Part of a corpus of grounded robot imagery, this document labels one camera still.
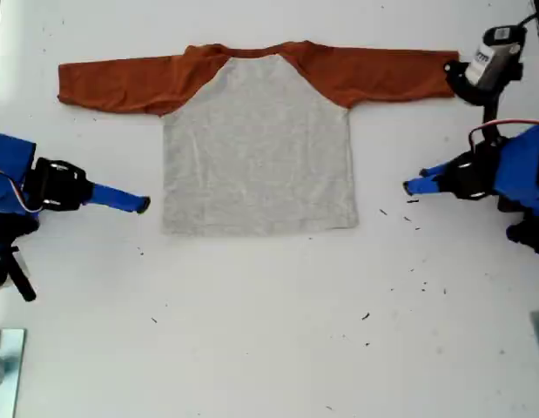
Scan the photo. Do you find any grey and rust raglan shirt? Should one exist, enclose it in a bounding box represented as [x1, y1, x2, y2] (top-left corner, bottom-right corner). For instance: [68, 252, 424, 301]
[57, 40, 461, 238]

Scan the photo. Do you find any red white arm wire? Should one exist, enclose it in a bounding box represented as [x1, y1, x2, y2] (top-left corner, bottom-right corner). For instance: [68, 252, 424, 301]
[0, 167, 40, 214]

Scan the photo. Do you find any white labelled camera box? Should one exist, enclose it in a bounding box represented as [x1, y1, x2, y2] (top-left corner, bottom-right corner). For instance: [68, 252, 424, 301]
[464, 25, 521, 86]

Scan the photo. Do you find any black camera cable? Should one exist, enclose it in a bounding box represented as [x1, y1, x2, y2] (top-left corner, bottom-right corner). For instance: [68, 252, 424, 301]
[515, 11, 539, 30]

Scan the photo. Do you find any steel base plate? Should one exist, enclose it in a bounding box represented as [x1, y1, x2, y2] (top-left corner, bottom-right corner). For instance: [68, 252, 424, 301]
[0, 328, 26, 418]

